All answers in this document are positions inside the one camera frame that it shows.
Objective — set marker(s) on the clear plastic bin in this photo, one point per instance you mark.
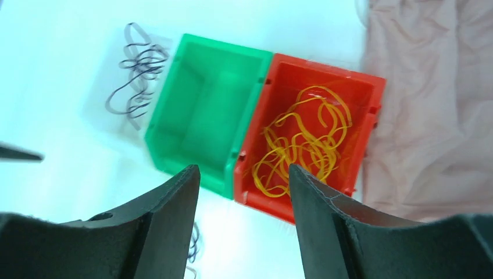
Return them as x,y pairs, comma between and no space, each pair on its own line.
127,85

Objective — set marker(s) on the green plastic bin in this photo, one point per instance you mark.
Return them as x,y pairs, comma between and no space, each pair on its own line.
205,108

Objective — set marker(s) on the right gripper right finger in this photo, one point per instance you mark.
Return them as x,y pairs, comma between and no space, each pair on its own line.
340,237

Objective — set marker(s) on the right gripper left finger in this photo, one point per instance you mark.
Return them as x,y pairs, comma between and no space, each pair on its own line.
147,237

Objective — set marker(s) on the red plastic bin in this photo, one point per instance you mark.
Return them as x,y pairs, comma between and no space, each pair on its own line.
310,114

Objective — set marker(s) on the pink cloth shorts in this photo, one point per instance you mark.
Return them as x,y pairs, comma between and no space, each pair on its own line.
430,155

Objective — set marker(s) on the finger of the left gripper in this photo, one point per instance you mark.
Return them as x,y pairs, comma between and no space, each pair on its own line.
14,153

